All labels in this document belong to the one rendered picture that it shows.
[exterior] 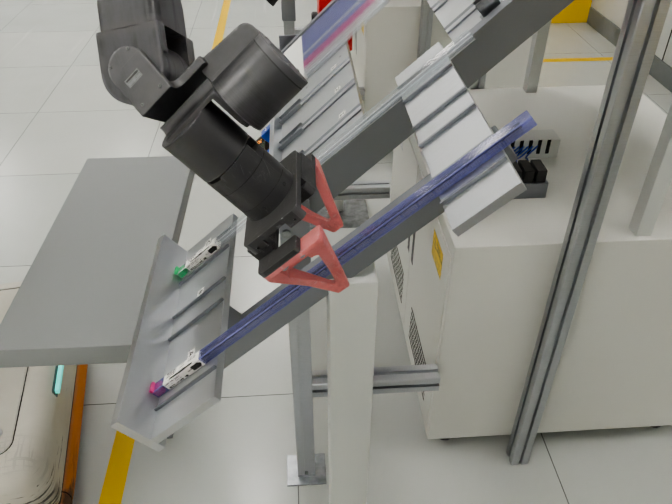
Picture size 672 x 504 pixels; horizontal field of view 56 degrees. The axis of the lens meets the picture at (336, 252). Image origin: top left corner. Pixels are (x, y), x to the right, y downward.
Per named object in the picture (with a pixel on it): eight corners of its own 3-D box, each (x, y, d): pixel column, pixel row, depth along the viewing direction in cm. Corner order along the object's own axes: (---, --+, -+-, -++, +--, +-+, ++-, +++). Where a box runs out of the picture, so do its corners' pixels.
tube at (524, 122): (159, 398, 73) (151, 393, 72) (160, 388, 74) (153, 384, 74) (537, 125, 55) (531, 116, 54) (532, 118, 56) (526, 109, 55)
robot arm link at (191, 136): (153, 125, 56) (150, 148, 51) (206, 69, 55) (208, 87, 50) (212, 174, 59) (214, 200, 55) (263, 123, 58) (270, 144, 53)
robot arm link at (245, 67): (152, 87, 60) (100, 67, 52) (235, -2, 58) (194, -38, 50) (232, 179, 59) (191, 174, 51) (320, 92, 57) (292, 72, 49)
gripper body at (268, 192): (309, 160, 62) (255, 109, 59) (311, 219, 54) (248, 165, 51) (263, 198, 65) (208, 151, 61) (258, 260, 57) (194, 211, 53)
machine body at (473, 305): (423, 455, 150) (452, 247, 113) (385, 271, 206) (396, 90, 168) (687, 439, 154) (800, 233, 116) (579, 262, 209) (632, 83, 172)
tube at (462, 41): (181, 279, 90) (175, 274, 90) (183, 273, 91) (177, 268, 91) (475, 39, 72) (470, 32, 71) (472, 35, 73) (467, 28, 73)
